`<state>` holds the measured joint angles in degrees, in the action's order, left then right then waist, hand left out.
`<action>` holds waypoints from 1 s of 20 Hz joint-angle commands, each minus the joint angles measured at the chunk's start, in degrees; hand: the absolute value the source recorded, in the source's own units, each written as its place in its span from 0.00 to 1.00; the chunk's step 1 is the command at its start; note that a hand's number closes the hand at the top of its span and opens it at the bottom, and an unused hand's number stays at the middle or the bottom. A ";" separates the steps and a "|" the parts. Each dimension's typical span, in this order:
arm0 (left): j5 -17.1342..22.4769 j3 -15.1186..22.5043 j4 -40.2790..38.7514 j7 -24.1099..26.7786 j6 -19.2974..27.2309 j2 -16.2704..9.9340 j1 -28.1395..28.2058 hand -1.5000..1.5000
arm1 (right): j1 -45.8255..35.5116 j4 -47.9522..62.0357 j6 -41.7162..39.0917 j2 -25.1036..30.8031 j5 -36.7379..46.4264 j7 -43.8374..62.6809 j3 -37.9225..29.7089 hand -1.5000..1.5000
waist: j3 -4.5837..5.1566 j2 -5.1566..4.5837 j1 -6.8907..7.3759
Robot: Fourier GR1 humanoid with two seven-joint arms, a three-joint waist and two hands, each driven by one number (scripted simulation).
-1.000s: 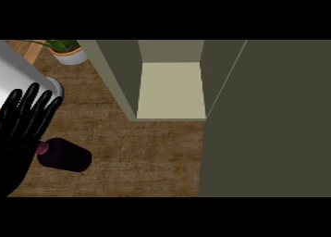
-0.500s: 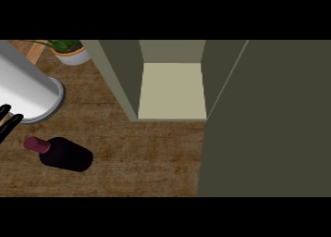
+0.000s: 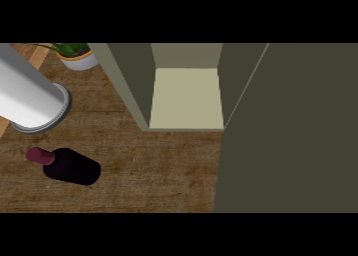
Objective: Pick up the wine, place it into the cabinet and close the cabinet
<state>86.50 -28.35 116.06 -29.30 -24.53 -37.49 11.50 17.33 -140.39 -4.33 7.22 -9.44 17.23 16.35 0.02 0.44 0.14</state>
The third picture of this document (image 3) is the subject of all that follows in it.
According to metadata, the dark wine bottle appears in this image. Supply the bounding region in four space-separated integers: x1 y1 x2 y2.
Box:
24 146 103 187

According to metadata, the olive green cabinet door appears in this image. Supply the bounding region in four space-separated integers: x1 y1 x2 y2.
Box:
213 43 358 214

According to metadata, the potted green plant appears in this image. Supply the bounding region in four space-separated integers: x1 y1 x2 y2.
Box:
30 43 100 72

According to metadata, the white paper towel roll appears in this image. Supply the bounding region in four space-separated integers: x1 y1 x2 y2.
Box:
0 43 73 135

